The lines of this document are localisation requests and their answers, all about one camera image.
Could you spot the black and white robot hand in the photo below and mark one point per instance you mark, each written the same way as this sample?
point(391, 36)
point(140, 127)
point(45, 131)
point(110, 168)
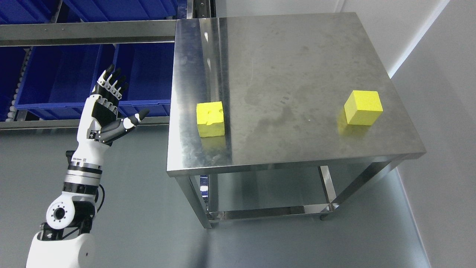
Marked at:
point(99, 124)

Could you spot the yellow foam block with notches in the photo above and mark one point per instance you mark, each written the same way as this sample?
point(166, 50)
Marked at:
point(210, 119)

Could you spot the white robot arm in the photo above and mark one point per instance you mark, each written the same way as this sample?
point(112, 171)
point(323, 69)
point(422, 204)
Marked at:
point(65, 239)

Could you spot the blue bin lower middle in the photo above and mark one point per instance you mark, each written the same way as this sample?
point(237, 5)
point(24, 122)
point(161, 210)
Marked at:
point(58, 79)

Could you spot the blue bin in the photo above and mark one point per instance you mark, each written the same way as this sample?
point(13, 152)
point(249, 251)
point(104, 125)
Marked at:
point(27, 11)
point(58, 79)
point(11, 62)
point(122, 10)
point(148, 69)

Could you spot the plain yellow foam cube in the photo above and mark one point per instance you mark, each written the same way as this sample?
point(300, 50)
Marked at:
point(363, 107)

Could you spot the blue bin lower right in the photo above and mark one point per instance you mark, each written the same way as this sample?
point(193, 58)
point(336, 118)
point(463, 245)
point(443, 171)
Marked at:
point(148, 69)

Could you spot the blue bin lower left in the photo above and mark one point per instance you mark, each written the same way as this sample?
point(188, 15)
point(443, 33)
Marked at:
point(11, 62)

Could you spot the blue bin upper right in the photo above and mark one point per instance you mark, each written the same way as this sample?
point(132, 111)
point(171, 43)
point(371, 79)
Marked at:
point(122, 10)

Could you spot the blue bin upper left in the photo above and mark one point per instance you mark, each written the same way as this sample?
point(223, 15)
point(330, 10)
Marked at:
point(27, 11)

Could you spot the stainless steel table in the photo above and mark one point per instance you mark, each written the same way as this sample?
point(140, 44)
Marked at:
point(283, 81)

